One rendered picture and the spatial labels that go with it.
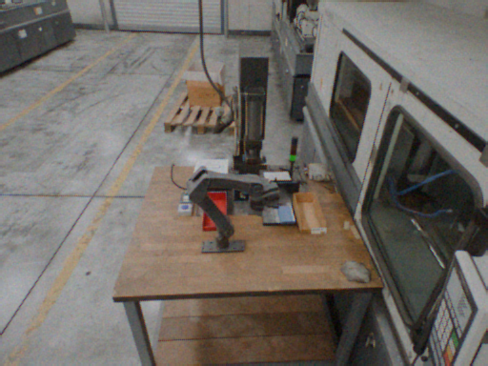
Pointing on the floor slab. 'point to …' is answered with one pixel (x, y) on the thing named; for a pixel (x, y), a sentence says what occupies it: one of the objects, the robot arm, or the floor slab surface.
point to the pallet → (193, 115)
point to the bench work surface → (240, 284)
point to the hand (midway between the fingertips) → (254, 211)
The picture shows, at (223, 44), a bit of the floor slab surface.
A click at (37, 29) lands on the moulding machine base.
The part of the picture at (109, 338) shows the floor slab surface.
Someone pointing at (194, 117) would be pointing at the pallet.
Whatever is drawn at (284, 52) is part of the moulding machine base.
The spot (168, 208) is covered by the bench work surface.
